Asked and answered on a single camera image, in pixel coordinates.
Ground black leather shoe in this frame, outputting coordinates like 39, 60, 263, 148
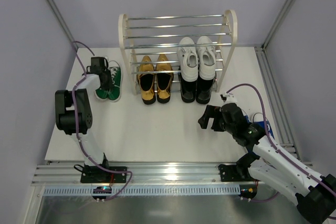
196, 77, 216, 104
178, 73, 197, 103

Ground green canvas sneaker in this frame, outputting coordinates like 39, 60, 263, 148
107, 60, 123, 102
95, 58, 111, 101

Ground gold loafer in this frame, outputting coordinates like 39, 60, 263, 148
155, 54, 174, 104
137, 56, 156, 105

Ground white sneaker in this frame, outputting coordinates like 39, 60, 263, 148
196, 36, 216, 80
176, 37, 198, 82

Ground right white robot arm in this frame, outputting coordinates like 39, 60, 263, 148
198, 103, 335, 223

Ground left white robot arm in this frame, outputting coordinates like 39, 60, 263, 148
55, 57, 112, 174

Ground white shoe rack chrome bars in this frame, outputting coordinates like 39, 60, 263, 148
118, 9, 238, 95

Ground right blue canvas sneaker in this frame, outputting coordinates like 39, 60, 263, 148
252, 112, 274, 137

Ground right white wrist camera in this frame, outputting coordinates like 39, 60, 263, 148
220, 93, 238, 104

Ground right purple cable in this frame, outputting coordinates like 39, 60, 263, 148
223, 83, 336, 202

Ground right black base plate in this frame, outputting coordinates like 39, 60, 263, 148
218, 164, 265, 182

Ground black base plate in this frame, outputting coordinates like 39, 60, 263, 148
218, 164, 265, 182
80, 166, 127, 184

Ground right side aluminium rail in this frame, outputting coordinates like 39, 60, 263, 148
255, 47, 300, 159

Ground aluminium mounting rail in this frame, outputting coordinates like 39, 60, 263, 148
31, 162, 320, 186

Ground slotted grey cable duct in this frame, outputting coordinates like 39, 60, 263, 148
43, 184, 240, 197

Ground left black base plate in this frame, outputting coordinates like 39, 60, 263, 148
80, 166, 127, 184

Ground left aluminium frame post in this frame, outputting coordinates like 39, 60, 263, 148
45, 0, 78, 51

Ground aluminium frame post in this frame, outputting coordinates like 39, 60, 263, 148
261, 0, 296, 50
45, 0, 78, 51

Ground right aluminium frame post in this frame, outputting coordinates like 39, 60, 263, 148
261, 0, 296, 50

